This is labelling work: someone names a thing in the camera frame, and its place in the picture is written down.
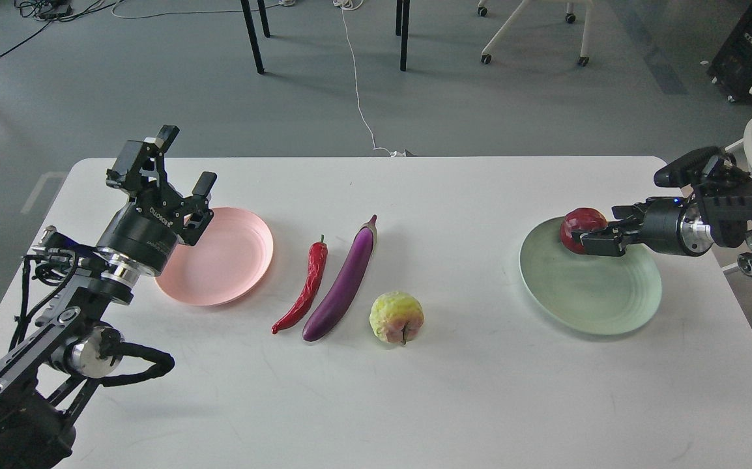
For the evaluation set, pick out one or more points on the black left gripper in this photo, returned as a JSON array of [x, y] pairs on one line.
[[141, 233]]

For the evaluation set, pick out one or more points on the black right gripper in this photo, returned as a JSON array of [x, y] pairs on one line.
[[669, 225]]

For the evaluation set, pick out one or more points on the dark red pomegranate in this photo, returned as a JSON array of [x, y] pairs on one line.
[[581, 219]]

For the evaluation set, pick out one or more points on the red chili pepper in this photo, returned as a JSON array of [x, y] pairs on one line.
[[317, 255]]

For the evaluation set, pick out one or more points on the purple eggplant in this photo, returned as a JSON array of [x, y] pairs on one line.
[[345, 287]]

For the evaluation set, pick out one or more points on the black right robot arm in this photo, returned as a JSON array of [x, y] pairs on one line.
[[717, 213]]

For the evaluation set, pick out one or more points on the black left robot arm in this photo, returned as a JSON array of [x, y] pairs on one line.
[[62, 350]]

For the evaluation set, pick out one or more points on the light green plate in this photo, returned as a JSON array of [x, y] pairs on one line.
[[593, 295]]

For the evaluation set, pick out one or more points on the pink plate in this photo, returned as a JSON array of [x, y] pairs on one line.
[[231, 257]]

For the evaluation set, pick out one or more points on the white rolling chair base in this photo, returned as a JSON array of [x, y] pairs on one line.
[[577, 18]]

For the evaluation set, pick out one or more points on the black table legs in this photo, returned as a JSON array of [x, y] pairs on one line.
[[402, 15]]

